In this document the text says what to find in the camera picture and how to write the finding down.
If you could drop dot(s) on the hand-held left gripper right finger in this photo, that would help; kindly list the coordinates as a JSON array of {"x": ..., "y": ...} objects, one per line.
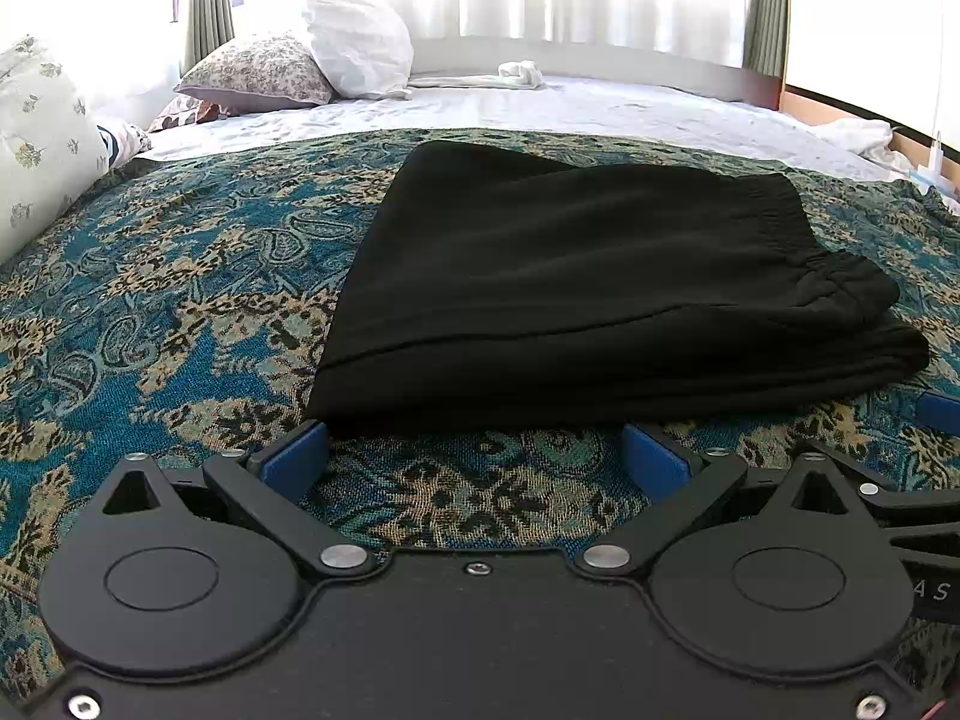
[{"x": 652, "y": 461}]

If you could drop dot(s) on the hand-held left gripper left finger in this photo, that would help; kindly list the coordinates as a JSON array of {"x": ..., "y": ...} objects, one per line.
[{"x": 296, "y": 459}]

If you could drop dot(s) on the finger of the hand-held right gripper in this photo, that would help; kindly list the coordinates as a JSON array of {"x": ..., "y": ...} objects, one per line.
[
  {"x": 941, "y": 411},
  {"x": 922, "y": 504}
]

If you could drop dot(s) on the black pants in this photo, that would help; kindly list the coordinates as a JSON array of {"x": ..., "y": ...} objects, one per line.
[{"x": 585, "y": 292}]

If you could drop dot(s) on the teal patterned blanket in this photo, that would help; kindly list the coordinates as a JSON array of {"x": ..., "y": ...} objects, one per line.
[{"x": 187, "y": 300}]

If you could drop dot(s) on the crumpled white cloth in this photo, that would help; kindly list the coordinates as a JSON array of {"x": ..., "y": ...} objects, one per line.
[{"x": 862, "y": 139}]

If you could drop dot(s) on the white bed sheet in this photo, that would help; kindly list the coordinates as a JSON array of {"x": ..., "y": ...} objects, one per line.
[{"x": 600, "y": 109}]

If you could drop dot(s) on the striped cloth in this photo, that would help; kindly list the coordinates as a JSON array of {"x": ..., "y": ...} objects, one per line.
[{"x": 124, "y": 141}]

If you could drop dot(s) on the maroon floral cloth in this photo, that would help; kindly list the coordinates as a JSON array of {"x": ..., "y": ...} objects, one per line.
[{"x": 184, "y": 112}]

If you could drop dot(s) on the grey floral pillow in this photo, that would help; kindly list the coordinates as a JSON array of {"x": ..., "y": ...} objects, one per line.
[{"x": 259, "y": 75}]

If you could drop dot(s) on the grey bed board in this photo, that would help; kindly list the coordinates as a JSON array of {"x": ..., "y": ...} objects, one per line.
[{"x": 645, "y": 64}]

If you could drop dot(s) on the pale green floral pillow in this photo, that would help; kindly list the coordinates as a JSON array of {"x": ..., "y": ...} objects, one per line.
[{"x": 41, "y": 150}]

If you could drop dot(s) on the white towel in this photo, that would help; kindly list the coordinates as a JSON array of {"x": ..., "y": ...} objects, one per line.
[{"x": 521, "y": 75}]

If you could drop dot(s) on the white pillow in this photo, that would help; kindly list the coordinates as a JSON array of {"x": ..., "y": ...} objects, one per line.
[{"x": 360, "y": 45}]

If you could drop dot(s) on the green curtain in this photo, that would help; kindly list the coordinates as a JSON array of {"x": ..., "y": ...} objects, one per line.
[
  {"x": 766, "y": 7},
  {"x": 210, "y": 7}
]

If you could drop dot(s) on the wooden bed frame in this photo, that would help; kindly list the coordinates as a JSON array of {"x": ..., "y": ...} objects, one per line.
[{"x": 806, "y": 109}]

